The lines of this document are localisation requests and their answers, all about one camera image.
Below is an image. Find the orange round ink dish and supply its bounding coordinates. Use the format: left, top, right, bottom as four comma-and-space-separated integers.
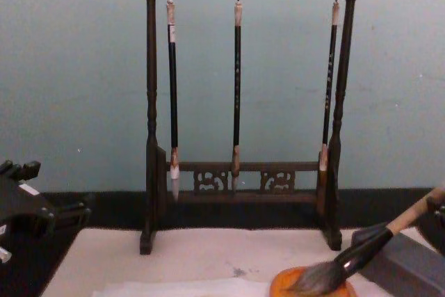
270, 265, 359, 297

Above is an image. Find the hanging brush with white tip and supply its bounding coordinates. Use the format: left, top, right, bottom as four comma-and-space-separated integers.
164, 0, 182, 202

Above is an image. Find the hanging brush with printed handle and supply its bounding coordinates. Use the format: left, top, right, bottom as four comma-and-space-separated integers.
315, 0, 342, 209

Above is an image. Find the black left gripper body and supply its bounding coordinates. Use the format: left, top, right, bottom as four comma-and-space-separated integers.
0, 172, 58, 244

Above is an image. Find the hanging brush with brown tip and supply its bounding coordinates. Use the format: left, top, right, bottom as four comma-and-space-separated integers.
230, 0, 245, 195

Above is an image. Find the large brush with tan handle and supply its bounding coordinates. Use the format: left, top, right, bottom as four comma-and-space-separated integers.
284, 185, 445, 295

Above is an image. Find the black table cloth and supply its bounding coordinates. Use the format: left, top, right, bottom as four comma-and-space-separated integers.
0, 188, 445, 297

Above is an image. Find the grey rectangular block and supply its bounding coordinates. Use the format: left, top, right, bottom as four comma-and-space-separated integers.
350, 230, 445, 297

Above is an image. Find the white felt mat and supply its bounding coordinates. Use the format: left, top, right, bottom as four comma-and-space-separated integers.
40, 226, 439, 297

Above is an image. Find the dark wooden brush rack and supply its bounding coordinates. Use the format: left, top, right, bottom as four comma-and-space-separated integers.
111, 0, 396, 256

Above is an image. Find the white paper sheet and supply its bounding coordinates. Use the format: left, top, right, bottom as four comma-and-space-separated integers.
90, 275, 383, 297

